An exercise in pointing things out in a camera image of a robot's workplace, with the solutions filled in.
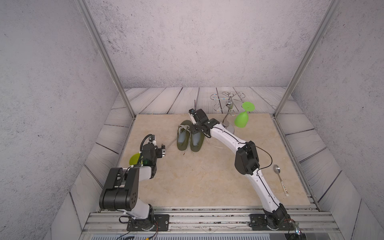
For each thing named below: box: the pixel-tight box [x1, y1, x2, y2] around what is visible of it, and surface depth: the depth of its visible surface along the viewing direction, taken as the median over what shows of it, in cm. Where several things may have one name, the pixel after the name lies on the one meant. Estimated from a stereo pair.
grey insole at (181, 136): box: [178, 130, 186, 144], surface depth 106 cm
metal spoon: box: [273, 164, 289, 197], surface depth 91 cm
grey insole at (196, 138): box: [193, 132, 201, 146], surface depth 104 cm
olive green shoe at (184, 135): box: [176, 120, 193, 151], surface depth 104 cm
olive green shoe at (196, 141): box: [190, 130, 205, 152], surface depth 102 cm
